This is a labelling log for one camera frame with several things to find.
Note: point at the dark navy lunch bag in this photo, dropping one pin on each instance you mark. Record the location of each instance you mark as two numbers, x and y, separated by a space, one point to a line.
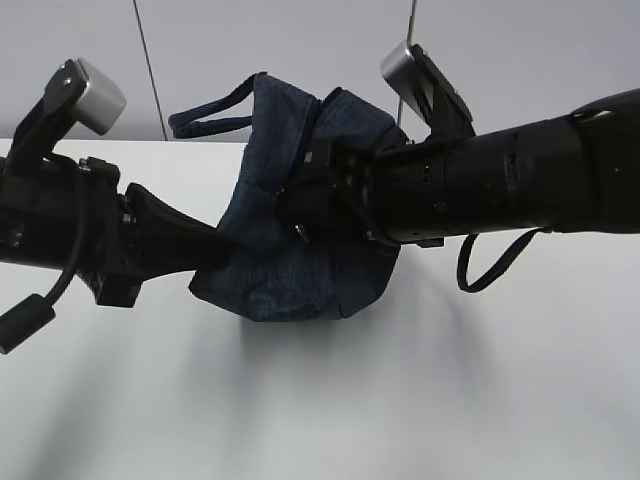
296 254

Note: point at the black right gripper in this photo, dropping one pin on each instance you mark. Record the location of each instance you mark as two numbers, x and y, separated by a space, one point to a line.
531 177

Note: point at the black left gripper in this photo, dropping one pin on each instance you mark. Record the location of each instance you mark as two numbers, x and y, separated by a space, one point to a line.
69 216

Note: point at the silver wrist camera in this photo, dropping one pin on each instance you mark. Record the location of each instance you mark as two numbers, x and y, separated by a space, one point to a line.
421 85
78 92

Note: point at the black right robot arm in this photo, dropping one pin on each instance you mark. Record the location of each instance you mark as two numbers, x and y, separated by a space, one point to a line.
611 126

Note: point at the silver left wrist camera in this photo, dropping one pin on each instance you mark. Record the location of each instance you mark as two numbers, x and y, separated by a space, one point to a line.
78 92

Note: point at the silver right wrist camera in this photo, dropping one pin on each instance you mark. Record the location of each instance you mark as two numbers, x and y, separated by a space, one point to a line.
421 85

